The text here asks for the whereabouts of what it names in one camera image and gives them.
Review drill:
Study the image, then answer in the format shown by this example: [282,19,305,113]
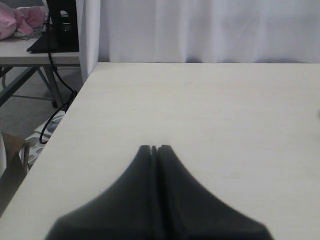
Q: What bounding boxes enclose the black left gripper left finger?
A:
[46,145,155,240]

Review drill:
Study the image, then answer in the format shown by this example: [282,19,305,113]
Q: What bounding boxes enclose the black hanging cable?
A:
[39,22,78,145]

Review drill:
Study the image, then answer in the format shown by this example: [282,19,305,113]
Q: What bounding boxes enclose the pink plush fabric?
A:
[0,2,46,40]

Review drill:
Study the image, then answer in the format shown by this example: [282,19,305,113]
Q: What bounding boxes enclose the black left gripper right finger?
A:
[156,145,273,240]

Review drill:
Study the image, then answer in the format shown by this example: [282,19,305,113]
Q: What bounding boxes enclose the grey side table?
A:
[0,34,81,108]

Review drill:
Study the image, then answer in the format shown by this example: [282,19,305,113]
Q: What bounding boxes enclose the white backdrop curtain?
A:
[76,0,320,80]

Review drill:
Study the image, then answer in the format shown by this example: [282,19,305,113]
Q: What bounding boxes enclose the black device on side table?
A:
[27,0,79,54]

